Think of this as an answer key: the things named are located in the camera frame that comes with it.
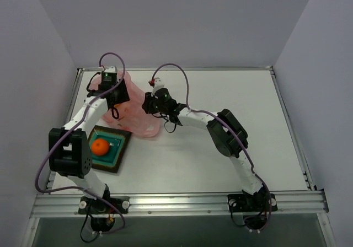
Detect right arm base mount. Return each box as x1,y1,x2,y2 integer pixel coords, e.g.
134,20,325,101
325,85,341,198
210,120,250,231
227,193,278,233

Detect pink plastic bag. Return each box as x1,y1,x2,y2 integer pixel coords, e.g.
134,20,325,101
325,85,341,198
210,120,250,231
101,73,161,138

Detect teal square plate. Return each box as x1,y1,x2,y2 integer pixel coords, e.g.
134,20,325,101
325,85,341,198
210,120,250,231
88,126,132,173

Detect front aluminium rail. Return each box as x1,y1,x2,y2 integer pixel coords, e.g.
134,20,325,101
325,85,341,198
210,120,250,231
30,191,329,218

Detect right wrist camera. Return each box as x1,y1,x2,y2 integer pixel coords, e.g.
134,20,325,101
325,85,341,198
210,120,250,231
148,77,164,96

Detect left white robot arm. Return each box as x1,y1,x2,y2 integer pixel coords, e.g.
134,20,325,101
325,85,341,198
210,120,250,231
48,71,130,201

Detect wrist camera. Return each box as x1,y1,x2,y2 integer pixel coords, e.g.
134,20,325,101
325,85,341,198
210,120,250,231
99,66,118,90
148,77,164,96

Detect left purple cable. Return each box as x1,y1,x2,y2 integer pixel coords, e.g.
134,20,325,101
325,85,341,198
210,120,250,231
35,52,127,242

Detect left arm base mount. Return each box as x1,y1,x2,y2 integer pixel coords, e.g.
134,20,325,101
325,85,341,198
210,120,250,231
78,196,130,233

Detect purple cable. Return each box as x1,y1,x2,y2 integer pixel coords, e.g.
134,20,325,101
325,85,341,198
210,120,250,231
149,62,274,231
35,52,127,242

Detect back aluminium rail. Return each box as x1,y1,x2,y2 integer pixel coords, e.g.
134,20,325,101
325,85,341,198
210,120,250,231
79,66,274,72

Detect right side aluminium rail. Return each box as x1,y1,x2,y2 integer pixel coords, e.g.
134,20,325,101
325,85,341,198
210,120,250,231
270,66,318,191

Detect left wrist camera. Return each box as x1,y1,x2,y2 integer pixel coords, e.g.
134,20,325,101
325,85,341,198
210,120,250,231
99,66,118,90

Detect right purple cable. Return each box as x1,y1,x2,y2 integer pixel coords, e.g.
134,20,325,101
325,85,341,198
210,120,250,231
149,62,274,231

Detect fake orange fruit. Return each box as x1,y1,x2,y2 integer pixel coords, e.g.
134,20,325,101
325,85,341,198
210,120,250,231
90,138,110,157

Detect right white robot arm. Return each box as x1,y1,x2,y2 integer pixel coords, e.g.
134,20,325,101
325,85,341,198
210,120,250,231
142,88,269,196

